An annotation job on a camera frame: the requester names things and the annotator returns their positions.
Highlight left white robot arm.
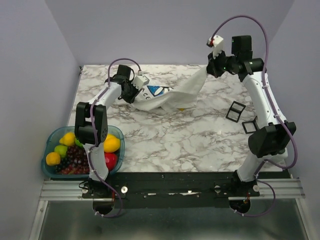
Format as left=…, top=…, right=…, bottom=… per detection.
left=74, top=64, right=150, bottom=198

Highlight orange citrus fruit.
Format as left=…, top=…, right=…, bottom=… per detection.
left=45, top=152, right=61, bottom=166

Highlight green lime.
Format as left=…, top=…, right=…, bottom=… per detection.
left=54, top=145, right=68, bottom=158

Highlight black frame stand upper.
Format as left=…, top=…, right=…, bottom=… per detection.
left=225, top=101, right=246, bottom=123

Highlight white printed t-shirt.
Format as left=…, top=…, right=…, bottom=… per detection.
left=131, top=67, right=208, bottom=112

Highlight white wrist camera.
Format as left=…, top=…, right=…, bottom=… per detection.
left=206, top=35, right=224, bottom=58
left=131, top=75, right=150, bottom=91

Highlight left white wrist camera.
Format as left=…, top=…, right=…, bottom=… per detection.
left=131, top=75, right=150, bottom=91

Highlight black frame stand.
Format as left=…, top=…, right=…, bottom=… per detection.
left=225, top=101, right=246, bottom=123
left=241, top=116, right=259, bottom=134

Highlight aluminium rail frame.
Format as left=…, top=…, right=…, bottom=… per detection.
left=29, top=178, right=318, bottom=240

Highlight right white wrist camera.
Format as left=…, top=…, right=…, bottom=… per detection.
left=206, top=35, right=224, bottom=58

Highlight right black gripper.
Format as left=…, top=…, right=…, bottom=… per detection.
left=205, top=47, right=238, bottom=78

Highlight yellow lemon right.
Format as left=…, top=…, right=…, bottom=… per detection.
left=103, top=137, right=121, bottom=153

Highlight red apple lower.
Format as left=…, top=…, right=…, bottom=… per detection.
left=104, top=152, right=118, bottom=172

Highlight teal plastic fruit bowl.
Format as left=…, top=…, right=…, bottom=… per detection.
left=41, top=125, right=125, bottom=180

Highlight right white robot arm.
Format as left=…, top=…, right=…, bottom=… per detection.
left=206, top=35, right=297, bottom=196

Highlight yellow lemon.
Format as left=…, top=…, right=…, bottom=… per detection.
left=59, top=132, right=76, bottom=147
left=103, top=137, right=121, bottom=153

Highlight black frame stand lower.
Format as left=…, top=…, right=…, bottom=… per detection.
left=241, top=116, right=259, bottom=134

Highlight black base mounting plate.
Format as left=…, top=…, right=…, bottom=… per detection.
left=82, top=172, right=260, bottom=209

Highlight yellow lemon left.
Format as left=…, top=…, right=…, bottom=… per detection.
left=59, top=132, right=76, bottom=147

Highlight dark purple grapes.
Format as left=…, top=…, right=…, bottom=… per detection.
left=54, top=145, right=90, bottom=175

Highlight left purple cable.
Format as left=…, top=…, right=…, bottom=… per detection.
left=88, top=58, right=142, bottom=218

